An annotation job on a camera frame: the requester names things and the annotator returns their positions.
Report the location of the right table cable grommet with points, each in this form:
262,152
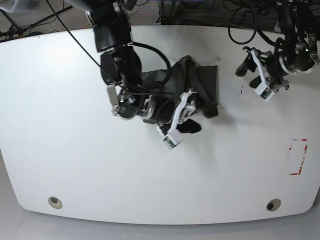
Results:
273,205

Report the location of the dark grey T-shirt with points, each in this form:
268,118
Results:
186,74

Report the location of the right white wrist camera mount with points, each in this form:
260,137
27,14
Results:
182,112

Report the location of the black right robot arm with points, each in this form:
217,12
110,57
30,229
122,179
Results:
121,67

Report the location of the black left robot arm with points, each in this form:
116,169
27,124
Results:
296,53

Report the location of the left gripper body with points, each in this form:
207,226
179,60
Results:
276,65

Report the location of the table cable grommet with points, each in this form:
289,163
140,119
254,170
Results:
273,205
55,202

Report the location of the left table cable grommet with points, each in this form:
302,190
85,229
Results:
55,202

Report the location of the red tape rectangle marking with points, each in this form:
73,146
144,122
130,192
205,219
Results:
296,156

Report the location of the black tripod stand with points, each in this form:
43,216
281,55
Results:
24,24

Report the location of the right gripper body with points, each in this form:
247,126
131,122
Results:
152,103

